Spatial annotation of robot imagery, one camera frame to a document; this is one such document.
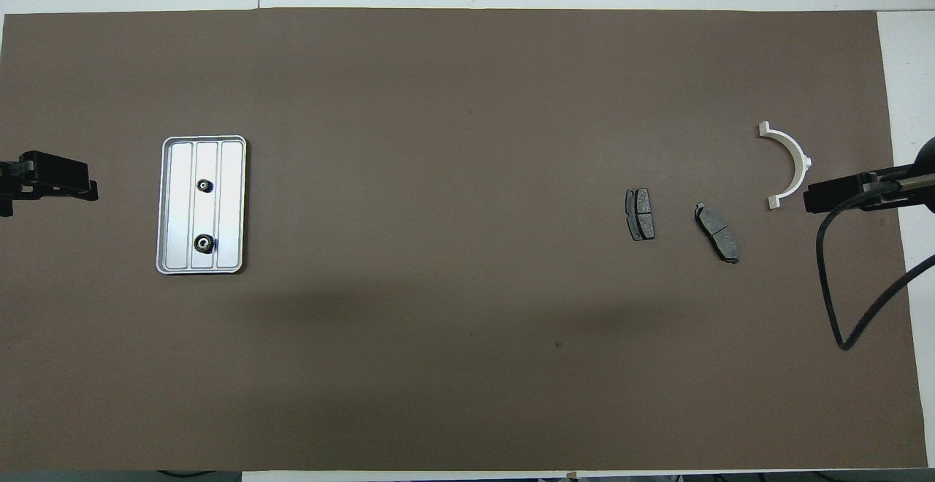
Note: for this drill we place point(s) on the silver metal ribbed tray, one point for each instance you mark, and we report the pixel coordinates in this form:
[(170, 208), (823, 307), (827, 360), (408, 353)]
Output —
[(219, 204)]

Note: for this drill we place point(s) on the dark elongated brake pad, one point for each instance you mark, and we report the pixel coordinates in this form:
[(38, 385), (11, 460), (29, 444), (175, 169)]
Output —
[(719, 235)]

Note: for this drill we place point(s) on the brown table mat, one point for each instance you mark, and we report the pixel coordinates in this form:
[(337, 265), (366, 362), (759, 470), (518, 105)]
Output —
[(467, 175)]

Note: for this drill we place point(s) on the dark rectangular brake pad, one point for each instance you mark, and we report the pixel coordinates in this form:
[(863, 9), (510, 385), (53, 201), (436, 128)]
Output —
[(640, 215)]

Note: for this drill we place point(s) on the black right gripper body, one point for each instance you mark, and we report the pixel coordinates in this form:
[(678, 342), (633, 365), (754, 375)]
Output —
[(895, 186)]

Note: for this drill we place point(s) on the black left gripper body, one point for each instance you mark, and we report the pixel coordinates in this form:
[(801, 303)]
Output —
[(18, 175)]

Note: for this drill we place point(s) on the black bearing gear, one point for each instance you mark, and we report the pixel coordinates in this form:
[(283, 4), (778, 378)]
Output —
[(205, 185), (204, 243)]

